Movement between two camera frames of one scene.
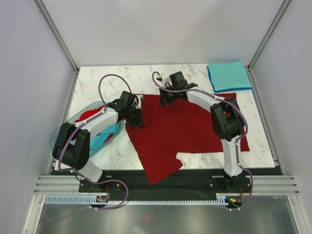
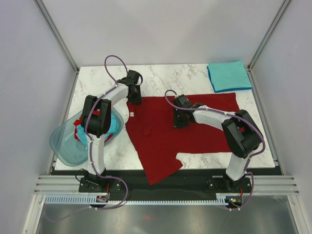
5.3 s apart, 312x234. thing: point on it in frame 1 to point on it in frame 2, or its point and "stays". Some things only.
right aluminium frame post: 282,9 stays
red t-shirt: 183,126 stays
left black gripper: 138,123 to 138,100
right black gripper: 164,101 to 177,124
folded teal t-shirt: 229,75 stays
